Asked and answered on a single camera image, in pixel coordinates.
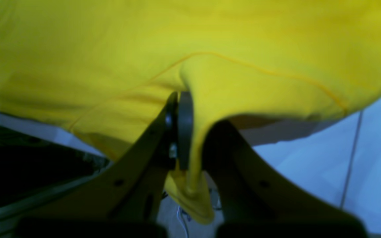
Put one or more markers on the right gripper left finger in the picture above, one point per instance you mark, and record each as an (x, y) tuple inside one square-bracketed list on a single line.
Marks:
[(123, 201)]

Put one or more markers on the orange yellow T-shirt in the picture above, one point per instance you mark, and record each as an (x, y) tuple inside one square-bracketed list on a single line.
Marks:
[(103, 69)]

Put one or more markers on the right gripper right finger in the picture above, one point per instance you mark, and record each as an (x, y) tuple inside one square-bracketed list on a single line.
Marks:
[(258, 202)]

